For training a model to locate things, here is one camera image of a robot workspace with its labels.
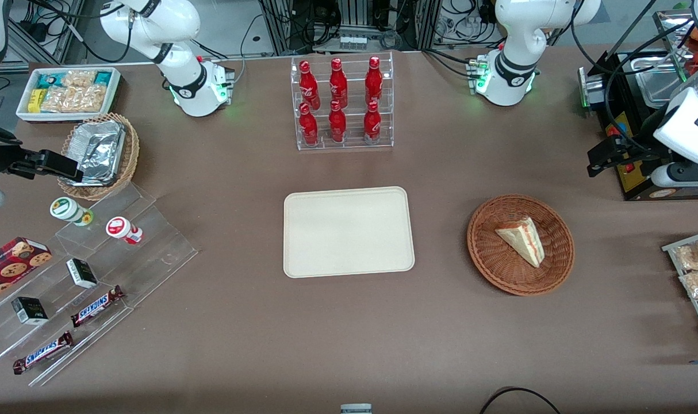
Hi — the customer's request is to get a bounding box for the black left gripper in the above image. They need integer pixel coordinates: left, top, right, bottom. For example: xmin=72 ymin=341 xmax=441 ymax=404
xmin=588 ymin=137 xmax=672 ymax=178

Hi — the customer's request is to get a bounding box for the triangle sandwich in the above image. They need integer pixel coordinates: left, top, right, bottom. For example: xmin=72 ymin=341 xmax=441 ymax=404
xmin=494 ymin=216 xmax=546 ymax=269

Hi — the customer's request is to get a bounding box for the light wicker basket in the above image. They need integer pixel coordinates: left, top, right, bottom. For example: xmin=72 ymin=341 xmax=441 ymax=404
xmin=57 ymin=113 xmax=140 ymax=201

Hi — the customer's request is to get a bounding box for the tray of snack bags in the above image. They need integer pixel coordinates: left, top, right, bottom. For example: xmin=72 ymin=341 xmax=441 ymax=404
xmin=662 ymin=229 xmax=698 ymax=351

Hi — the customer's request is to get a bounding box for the stainless steel tray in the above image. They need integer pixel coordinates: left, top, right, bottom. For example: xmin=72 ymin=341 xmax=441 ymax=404
xmin=653 ymin=9 xmax=698 ymax=58

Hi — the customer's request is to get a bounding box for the round brown wicker basket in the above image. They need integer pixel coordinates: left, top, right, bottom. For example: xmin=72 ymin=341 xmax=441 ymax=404
xmin=467 ymin=194 xmax=575 ymax=297

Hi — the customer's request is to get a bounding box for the cream rectangular tray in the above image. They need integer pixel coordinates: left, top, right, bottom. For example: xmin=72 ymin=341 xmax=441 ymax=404
xmin=283 ymin=186 xmax=415 ymax=279

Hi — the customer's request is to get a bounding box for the green lid yogurt cup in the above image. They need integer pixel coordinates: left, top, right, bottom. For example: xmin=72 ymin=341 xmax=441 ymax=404
xmin=50 ymin=197 xmax=94 ymax=227

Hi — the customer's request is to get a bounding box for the aluminium foil container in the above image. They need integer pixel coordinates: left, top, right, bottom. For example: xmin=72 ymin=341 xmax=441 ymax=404
xmin=67 ymin=121 xmax=126 ymax=186

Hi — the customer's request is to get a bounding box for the black yellow food warmer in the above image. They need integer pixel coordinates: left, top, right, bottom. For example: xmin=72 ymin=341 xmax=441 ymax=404
xmin=578 ymin=49 xmax=698 ymax=202

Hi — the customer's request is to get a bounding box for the clear cracker bag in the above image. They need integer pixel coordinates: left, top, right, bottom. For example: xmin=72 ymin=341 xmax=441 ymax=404
xmin=41 ymin=86 xmax=76 ymax=113
xmin=73 ymin=85 xmax=109 ymax=113
xmin=62 ymin=70 xmax=97 ymax=90

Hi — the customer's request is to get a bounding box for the steel pan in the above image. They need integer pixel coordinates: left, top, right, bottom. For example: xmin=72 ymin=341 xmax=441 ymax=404
xmin=631 ymin=51 xmax=690 ymax=108

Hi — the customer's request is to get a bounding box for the red lid yogurt cup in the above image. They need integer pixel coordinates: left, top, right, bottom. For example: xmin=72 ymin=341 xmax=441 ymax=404
xmin=106 ymin=216 xmax=144 ymax=245

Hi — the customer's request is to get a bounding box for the white snack bin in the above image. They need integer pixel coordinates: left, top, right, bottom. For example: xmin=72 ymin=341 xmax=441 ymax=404
xmin=16 ymin=66 xmax=122 ymax=124

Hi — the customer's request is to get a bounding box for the red cookie box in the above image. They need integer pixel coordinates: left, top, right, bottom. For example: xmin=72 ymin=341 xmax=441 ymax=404
xmin=0 ymin=237 xmax=53 ymax=305

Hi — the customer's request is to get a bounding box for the small black box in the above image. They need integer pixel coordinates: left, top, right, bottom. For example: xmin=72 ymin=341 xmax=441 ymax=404
xmin=11 ymin=297 xmax=49 ymax=325
xmin=66 ymin=258 xmax=98 ymax=289

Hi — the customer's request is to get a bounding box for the clear acrylic stepped stand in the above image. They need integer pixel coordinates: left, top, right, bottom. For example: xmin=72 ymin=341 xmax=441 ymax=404
xmin=0 ymin=181 xmax=199 ymax=387

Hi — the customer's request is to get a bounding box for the snickers bar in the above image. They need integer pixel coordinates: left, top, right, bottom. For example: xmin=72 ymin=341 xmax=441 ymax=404
xmin=13 ymin=331 xmax=75 ymax=375
xmin=70 ymin=286 xmax=125 ymax=328

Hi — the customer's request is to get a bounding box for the red cola bottle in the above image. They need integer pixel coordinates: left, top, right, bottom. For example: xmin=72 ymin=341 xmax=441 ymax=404
xmin=299 ymin=60 xmax=321 ymax=110
xmin=299 ymin=102 xmax=319 ymax=146
xmin=328 ymin=100 xmax=347 ymax=143
xmin=329 ymin=57 xmax=348 ymax=108
xmin=365 ymin=56 xmax=383 ymax=105
xmin=363 ymin=101 xmax=382 ymax=144

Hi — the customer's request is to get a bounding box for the clear acrylic bottle rack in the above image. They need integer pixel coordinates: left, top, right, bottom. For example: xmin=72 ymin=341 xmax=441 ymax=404
xmin=290 ymin=52 xmax=394 ymax=151

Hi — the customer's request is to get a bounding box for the black cable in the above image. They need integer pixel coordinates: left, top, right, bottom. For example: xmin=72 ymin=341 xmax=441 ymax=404
xmin=228 ymin=11 xmax=269 ymax=87
xmin=604 ymin=20 xmax=697 ymax=157
xmin=26 ymin=0 xmax=138 ymax=64
xmin=478 ymin=386 xmax=562 ymax=414

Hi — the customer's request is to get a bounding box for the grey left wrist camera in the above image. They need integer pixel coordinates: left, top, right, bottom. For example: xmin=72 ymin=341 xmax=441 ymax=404
xmin=650 ymin=163 xmax=698 ymax=189

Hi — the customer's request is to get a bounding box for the aluminium frame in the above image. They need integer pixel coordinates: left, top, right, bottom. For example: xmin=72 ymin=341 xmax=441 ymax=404
xmin=260 ymin=0 xmax=442 ymax=55

